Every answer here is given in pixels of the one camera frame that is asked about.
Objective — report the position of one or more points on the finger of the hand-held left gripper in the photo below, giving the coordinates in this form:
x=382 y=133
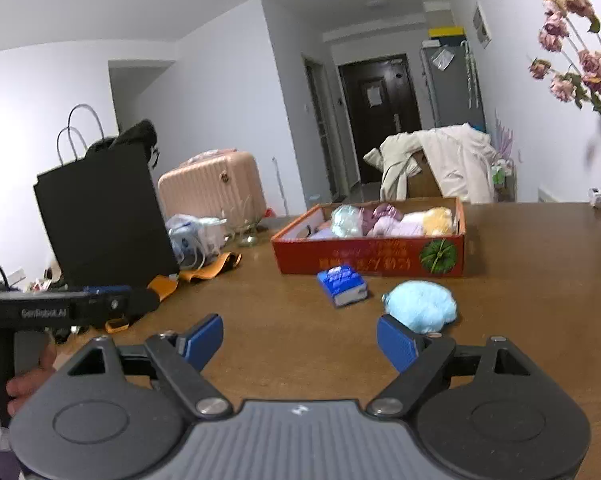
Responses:
x=143 y=302

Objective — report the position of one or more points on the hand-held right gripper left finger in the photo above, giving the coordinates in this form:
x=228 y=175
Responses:
x=203 y=342

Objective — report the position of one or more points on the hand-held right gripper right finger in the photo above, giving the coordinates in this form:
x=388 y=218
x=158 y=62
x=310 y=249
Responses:
x=398 y=342

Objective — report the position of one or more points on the light blue fluffy towel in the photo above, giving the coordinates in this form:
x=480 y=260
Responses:
x=420 y=305

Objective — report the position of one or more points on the red cardboard box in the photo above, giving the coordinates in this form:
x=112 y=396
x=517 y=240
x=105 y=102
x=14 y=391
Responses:
x=370 y=257

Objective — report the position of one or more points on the lilac fluffy towel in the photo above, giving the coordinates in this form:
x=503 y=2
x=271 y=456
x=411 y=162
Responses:
x=400 y=230

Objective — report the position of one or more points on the clear plastic item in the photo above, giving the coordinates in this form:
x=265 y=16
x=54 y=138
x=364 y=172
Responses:
x=347 y=221

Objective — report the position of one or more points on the white soft item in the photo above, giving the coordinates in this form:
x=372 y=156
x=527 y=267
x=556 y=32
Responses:
x=416 y=218

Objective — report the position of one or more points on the person's left hand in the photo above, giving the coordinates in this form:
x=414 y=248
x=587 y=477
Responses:
x=30 y=380

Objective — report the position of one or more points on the blue tissue packet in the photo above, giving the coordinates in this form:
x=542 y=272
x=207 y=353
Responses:
x=343 y=285

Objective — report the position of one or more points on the clear plastic bag with items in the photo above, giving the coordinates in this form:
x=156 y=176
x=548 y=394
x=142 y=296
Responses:
x=193 y=240

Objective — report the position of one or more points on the black paper bag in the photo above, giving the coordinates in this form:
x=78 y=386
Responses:
x=105 y=220

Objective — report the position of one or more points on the clear glass vase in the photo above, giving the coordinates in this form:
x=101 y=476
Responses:
x=248 y=232

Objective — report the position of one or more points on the yellow fluffy item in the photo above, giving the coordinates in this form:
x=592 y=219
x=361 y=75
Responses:
x=439 y=221

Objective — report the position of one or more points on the pink suitcase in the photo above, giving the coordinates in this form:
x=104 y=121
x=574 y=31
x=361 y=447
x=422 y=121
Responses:
x=210 y=185

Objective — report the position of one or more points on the brown cardboard box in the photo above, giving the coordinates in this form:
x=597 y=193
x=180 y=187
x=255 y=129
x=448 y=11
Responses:
x=423 y=180

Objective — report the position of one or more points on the black backpack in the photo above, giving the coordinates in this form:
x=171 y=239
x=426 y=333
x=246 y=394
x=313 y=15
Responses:
x=138 y=135

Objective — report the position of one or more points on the white coat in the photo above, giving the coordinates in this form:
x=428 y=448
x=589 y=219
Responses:
x=455 y=165

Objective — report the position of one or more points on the dark entrance door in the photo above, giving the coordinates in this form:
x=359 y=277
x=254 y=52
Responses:
x=385 y=130

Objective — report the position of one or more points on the grey interior door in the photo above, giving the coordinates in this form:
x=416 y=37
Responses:
x=323 y=125

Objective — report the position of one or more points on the lavender bunch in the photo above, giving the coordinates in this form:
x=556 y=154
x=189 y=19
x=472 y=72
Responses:
x=504 y=135

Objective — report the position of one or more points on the small white item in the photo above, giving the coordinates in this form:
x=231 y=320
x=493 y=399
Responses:
x=599 y=197

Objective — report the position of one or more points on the white paper sheet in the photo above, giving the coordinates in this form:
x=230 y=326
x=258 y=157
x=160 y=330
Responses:
x=374 y=95

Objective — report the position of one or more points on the grey cabinet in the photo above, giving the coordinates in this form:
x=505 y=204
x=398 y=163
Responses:
x=453 y=85

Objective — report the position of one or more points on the yellow box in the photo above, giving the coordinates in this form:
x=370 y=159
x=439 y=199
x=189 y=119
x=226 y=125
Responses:
x=447 y=31

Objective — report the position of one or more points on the dried pink flowers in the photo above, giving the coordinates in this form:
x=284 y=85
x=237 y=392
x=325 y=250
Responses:
x=580 y=60

